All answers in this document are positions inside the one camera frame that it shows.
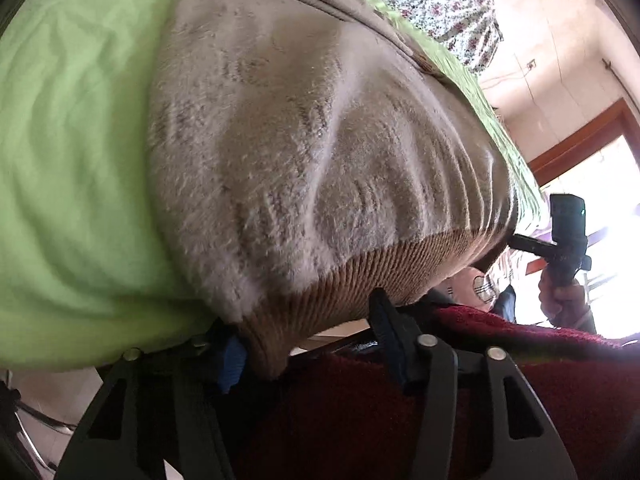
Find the white striped cloth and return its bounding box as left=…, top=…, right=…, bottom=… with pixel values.
left=449, top=267, right=499, bottom=312

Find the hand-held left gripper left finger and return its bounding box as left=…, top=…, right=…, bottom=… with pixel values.
left=54, top=321, right=248, bottom=480

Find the person's right hand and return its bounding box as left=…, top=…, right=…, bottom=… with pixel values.
left=537, top=269, right=597, bottom=335

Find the dark red fleece blanket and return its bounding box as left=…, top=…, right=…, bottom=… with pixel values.
left=234, top=304, right=640, bottom=480

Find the light green bed sheet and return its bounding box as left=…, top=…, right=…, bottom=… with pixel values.
left=0, top=0, right=548, bottom=373

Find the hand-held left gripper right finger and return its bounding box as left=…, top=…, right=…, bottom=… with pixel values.
left=368, top=287, right=577, bottom=480

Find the wooden door frame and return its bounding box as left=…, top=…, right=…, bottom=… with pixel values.
left=527, top=97, right=640, bottom=187

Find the beige fuzzy knit sweater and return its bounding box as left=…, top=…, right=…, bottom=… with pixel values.
left=147, top=0, right=518, bottom=381

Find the floral printed cloth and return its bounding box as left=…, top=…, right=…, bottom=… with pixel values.
left=322, top=0, right=504, bottom=75

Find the black cable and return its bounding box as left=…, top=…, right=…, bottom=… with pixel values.
left=0, top=377, right=78, bottom=473

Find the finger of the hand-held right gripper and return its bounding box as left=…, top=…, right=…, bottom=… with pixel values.
left=507, top=233, right=552, bottom=257

